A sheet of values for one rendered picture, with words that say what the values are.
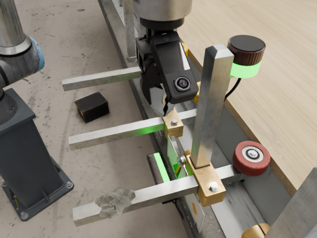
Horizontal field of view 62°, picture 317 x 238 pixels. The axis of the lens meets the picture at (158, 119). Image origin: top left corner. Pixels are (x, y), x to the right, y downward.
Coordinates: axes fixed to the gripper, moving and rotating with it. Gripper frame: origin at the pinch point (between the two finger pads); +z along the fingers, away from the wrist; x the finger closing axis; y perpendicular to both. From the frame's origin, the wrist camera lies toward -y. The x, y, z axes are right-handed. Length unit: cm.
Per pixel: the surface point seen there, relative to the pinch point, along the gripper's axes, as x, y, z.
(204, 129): -6.5, -5.5, 0.9
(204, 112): -6.1, -5.4, -3.6
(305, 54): -60, 25, 11
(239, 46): -10.7, -4.7, -15.9
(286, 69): -48, 19, 11
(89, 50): 8, 214, 101
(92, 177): 25, 61, 101
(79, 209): 20.8, -7.2, 15.3
